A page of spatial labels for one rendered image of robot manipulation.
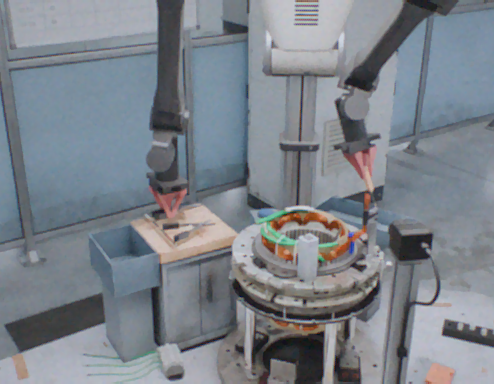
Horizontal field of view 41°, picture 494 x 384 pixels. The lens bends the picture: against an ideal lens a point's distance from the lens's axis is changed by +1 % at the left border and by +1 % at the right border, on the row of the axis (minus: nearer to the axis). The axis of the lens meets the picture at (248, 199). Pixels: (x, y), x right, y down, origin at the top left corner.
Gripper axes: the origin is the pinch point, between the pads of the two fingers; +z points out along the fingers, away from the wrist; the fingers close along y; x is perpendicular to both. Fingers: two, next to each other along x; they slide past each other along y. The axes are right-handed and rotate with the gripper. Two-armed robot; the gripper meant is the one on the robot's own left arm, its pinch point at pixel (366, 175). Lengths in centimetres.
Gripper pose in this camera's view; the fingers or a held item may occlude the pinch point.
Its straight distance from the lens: 161.7
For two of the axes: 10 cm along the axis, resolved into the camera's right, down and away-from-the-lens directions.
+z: 2.8, 9.5, 1.7
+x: -2.7, -0.9, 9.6
